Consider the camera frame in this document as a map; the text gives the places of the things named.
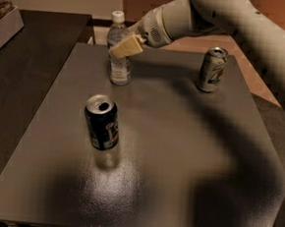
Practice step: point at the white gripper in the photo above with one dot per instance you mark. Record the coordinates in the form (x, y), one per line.
(151, 27)

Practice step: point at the clear plastic water bottle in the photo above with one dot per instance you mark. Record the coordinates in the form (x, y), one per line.
(119, 71)

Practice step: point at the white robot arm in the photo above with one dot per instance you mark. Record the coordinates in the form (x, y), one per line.
(261, 40)

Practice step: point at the dark blue soda can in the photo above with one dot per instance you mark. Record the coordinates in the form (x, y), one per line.
(101, 116)

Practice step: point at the white green soda can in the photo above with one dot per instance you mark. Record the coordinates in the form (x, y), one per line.
(212, 68)

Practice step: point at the dark side table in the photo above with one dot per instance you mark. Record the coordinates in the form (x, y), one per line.
(29, 64)

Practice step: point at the grey box with snacks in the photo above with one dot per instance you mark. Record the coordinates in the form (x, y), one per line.
(10, 21)

